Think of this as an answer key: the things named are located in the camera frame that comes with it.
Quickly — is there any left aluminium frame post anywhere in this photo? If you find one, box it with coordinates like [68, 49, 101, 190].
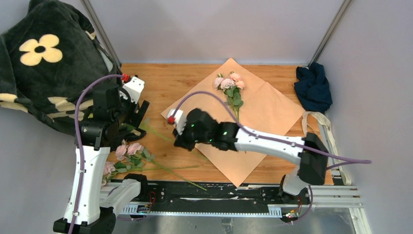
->
[80, 0, 122, 67]

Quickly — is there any navy blue cloth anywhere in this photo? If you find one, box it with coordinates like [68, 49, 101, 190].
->
[294, 62, 333, 114]

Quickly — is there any right aluminium frame post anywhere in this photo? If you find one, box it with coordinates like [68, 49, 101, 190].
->
[308, 0, 353, 66]

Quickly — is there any black and aluminium base rail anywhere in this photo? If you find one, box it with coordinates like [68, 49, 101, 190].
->
[58, 181, 372, 234]

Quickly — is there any dark floral fleece blanket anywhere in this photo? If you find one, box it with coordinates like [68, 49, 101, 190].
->
[0, 0, 121, 136]

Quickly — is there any pink fake flower bunch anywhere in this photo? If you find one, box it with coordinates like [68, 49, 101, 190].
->
[100, 118, 209, 192]

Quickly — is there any aluminium frame post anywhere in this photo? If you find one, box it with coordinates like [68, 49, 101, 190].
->
[308, 0, 353, 66]
[80, 0, 122, 67]

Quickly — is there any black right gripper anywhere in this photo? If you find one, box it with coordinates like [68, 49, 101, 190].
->
[173, 119, 212, 152]

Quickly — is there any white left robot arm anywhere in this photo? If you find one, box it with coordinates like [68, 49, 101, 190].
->
[53, 86, 149, 234]

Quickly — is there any green and peach wrapping paper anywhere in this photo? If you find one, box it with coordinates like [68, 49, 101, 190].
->
[158, 58, 304, 186]

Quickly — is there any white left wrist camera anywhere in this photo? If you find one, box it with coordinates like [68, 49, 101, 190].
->
[119, 76, 145, 104]

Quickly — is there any small pink flower sprig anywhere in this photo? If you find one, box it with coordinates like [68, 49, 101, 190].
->
[213, 71, 245, 120]

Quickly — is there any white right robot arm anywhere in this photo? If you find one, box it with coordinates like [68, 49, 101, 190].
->
[167, 108, 328, 204]

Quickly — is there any cream tote bag strap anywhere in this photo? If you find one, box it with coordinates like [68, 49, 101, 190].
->
[301, 112, 352, 186]

